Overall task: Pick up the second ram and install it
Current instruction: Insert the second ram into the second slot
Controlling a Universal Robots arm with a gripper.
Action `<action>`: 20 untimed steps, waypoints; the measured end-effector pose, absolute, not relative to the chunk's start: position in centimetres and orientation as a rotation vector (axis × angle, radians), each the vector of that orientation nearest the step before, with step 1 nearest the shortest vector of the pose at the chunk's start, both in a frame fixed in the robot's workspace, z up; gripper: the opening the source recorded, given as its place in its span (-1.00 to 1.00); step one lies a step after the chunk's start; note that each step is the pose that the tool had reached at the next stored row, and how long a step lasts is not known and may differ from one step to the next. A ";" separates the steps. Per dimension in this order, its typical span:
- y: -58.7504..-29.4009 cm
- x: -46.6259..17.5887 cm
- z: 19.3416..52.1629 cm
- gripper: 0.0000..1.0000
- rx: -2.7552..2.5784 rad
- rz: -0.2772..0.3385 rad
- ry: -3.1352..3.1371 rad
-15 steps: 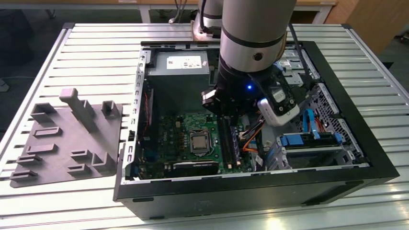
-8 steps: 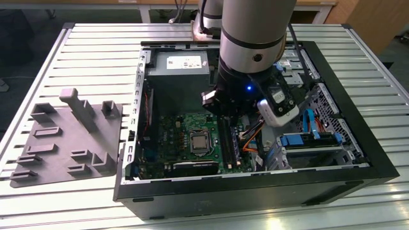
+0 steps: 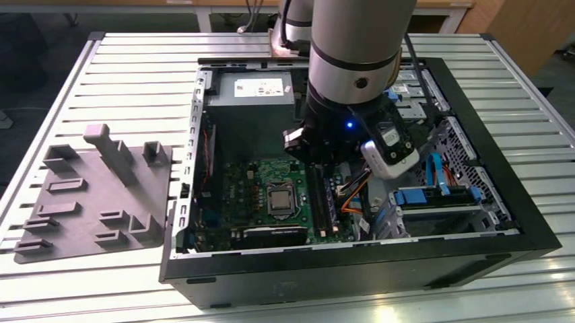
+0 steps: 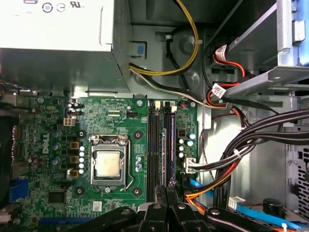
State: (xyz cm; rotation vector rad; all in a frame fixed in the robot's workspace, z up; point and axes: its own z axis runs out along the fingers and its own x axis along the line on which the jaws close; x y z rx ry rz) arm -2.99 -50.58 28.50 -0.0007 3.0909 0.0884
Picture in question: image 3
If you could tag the RAM stick with black chips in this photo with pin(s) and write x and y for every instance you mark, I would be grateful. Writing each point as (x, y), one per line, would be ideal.
(316, 202)
(331, 205)

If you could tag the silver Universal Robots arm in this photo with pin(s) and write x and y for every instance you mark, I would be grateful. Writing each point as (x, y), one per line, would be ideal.
(355, 40)

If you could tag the grey power supply unit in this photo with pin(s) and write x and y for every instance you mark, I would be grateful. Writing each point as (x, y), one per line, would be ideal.
(251, 117)

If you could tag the metal CPU socket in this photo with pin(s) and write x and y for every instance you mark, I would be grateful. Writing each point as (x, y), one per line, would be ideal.
(283, 185)

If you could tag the blue plastic drive latch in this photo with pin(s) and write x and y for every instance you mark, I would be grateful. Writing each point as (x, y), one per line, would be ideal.
(392, 96)

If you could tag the silver CPU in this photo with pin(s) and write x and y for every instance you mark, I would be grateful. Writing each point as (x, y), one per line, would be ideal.
(282, 199)

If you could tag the green Dell motherboard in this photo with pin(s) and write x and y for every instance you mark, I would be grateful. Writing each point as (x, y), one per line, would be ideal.
(238, 173)

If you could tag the grey metal drive cage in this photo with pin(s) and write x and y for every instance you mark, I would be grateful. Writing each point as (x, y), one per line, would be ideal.
(415, 101)

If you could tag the black case fan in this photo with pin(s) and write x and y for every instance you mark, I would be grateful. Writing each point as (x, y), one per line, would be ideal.
(215, 141)

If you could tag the hard disk in blue carrier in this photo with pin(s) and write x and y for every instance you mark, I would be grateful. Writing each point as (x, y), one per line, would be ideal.
(412, 196)

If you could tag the black Nvidia graphics card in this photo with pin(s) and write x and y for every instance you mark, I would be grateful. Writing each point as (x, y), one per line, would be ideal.
(274, 237)

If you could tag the grey metal disk bay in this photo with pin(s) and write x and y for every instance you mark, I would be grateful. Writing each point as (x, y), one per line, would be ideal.
(440, 212)

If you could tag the blue board connector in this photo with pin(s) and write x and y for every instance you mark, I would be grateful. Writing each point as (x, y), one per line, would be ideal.
(212, 220)

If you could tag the black open PC case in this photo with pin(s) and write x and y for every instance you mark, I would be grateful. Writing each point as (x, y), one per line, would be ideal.
(342, 279)

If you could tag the white desk with wooden top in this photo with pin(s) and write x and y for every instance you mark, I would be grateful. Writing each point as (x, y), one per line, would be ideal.
(458, 17)

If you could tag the grey plastic parts rack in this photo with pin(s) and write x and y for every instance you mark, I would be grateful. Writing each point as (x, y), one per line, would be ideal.
(108, 202)

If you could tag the wooden cabinet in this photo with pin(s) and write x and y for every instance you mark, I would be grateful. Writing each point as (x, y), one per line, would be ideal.
(526, 30)

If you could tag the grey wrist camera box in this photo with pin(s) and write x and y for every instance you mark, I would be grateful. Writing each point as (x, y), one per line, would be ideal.
(391, 158)

